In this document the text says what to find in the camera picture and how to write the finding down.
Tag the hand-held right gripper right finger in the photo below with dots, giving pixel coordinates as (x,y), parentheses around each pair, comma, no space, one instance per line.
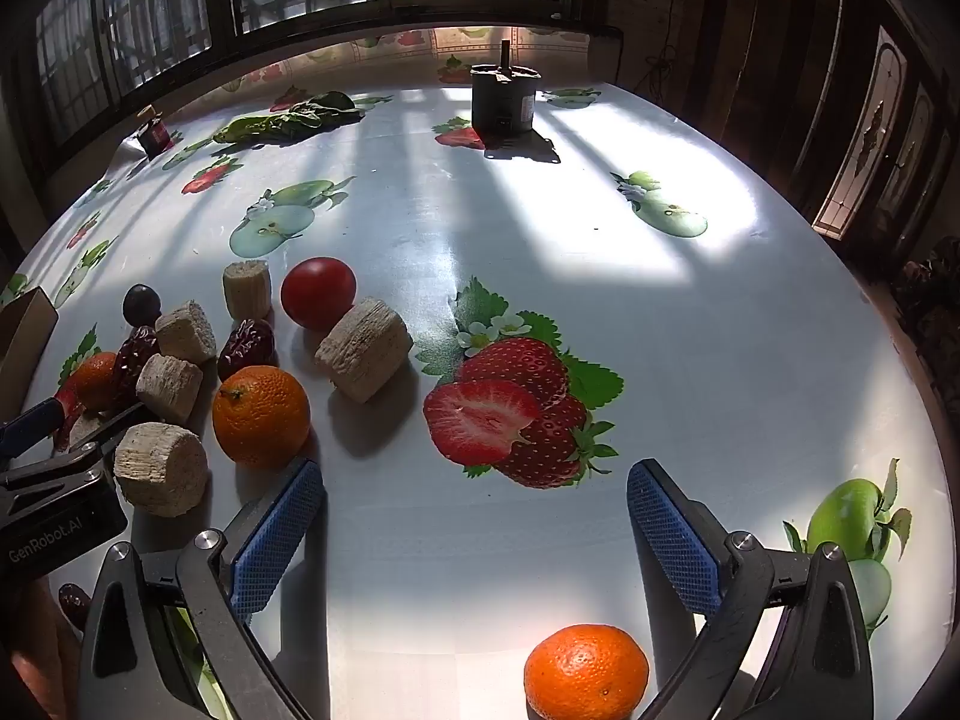
(671,532)

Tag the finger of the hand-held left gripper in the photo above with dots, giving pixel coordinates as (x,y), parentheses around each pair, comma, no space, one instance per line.
(105,427)
(30,420)

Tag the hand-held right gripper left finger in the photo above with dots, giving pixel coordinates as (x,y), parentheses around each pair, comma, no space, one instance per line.
(274,532)

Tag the orange mandarin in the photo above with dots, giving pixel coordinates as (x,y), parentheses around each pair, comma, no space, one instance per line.
(96,381)
(261,415)
(586,673)

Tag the brown cardboard box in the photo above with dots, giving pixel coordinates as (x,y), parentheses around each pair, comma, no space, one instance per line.
(22,349)

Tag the red date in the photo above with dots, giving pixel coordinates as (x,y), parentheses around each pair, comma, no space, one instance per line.
(75,604)
(133,361)
(246,349)

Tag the red tomato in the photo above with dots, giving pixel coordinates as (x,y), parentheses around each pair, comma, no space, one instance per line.
(319,292)

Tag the small dark red bottle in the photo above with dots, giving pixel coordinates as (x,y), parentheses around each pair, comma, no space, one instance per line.
(154,133)

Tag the fruit print tablecloth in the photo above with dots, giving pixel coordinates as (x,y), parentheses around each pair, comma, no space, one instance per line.
(487,240)

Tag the green leafy vegetable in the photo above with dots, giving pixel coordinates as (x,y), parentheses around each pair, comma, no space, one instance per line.
(292,120)

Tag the wooden glass panel door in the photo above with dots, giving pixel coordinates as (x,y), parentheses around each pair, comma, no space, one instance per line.
(881,142)

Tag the black metal motor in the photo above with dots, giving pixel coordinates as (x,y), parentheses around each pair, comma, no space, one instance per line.
(504,101)

